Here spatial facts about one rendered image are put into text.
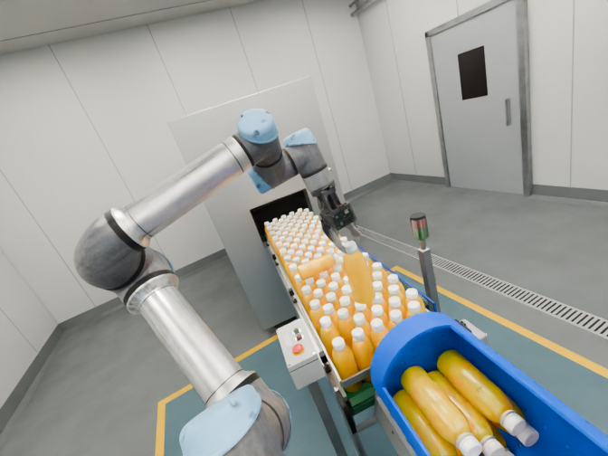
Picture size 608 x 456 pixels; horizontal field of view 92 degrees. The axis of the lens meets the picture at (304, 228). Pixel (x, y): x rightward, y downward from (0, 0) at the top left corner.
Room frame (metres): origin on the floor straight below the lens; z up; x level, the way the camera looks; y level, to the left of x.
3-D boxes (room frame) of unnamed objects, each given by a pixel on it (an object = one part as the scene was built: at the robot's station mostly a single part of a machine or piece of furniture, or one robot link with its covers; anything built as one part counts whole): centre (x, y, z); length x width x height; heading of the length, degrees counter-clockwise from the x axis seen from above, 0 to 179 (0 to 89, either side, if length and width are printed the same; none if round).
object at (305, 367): (0.81, 0.15, 1.05); 0.20 x 0.10 x 0.10; 10
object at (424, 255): (1.09, -0.46, 0.55); 0.04 x 0.04 x 1.10; 10
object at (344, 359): (0.75, 0.01, 0.99); 0.07 x 0.07 x 0.19
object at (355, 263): (0.78, -0.11, 1.28); 0.07 x 0.07 x 0.19
